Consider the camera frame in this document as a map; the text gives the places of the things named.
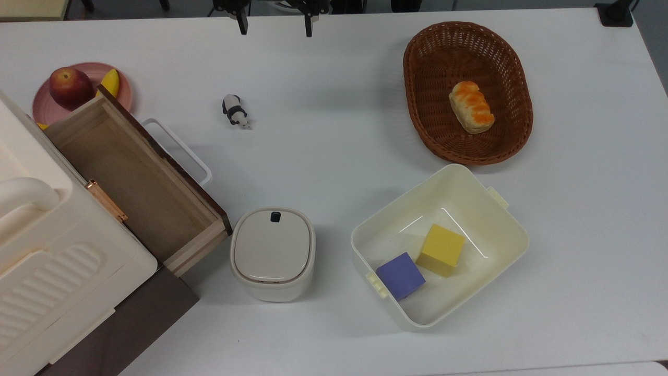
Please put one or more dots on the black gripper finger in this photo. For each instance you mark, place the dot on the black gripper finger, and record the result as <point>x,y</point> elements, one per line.
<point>242,23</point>
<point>308,26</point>

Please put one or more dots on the panda figurine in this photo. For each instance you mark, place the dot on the panda figurine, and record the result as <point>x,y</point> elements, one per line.
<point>235,109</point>

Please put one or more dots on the yellow banana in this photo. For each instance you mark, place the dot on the yellow banana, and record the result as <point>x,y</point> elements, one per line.
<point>110,81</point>

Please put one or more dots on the brown wicker basket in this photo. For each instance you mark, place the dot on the brown wicker basket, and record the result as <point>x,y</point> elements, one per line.
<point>433,104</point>

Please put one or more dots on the orange-topped bread loaf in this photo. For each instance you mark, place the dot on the orange-topped bread loaf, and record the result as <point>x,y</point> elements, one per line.
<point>471,107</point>

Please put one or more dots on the red apple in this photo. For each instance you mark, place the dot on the red apple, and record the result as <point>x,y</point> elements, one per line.
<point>70,87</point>

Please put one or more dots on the beige side table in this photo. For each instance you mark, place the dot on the beige side table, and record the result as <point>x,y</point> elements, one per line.
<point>31,8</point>

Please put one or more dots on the pink plate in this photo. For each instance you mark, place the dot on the pink plate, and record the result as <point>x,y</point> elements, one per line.
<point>44,109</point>

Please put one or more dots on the small white lidded trash can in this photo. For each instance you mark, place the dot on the small white lidded trash can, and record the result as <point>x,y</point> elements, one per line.
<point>271,250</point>

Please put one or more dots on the white plastic bin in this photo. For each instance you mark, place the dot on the white plastic bin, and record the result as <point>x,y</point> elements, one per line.
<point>469,209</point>

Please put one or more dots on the yellow cube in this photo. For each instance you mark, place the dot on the yellow cube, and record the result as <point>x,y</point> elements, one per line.
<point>441,248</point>

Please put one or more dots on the purple cube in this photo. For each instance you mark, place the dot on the purple cube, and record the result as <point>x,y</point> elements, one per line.
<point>401,275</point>

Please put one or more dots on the dark brown wooden cabinet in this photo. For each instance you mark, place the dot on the dark brown wooden cabinet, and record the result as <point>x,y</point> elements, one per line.
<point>146,318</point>

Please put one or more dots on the cream plastic storage box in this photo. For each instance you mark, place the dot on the cream plastic storage box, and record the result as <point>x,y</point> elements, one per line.
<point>52,271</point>

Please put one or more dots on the black camera stand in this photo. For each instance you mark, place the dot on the black camera stand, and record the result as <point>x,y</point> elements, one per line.
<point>616,13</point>

